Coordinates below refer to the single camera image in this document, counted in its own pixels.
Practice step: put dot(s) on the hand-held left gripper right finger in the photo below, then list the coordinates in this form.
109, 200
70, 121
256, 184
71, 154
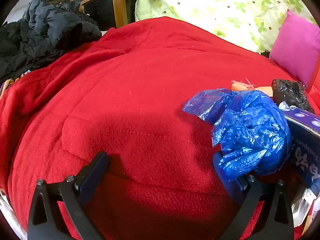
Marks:
233, 190

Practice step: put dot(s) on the pink pillow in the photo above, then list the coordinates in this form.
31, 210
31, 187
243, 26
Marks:
295, 45

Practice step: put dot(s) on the green floral quilt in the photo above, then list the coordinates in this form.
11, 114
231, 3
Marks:
212, 10

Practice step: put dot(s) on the red fleece blanket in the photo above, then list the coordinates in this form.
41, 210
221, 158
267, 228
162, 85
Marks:
137, 92

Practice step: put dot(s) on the purple cardboard box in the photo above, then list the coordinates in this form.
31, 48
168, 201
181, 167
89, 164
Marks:
305, 140

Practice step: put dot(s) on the clear plastic wrapper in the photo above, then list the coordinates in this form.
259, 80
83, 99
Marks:
300, 207

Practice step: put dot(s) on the black jacket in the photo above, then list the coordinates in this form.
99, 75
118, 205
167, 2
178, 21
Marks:
37, 37

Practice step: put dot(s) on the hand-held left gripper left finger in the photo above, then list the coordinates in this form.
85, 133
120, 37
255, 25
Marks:
92, 177

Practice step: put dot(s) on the blue plastic bag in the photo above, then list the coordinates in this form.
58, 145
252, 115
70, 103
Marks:
250, 130

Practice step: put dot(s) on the orange wrapper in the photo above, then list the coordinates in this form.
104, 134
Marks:
240, 86

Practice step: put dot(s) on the wooden cabinet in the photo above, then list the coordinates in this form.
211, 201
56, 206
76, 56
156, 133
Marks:
120, 5

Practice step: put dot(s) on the black plastic bag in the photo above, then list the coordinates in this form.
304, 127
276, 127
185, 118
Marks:
290, 92

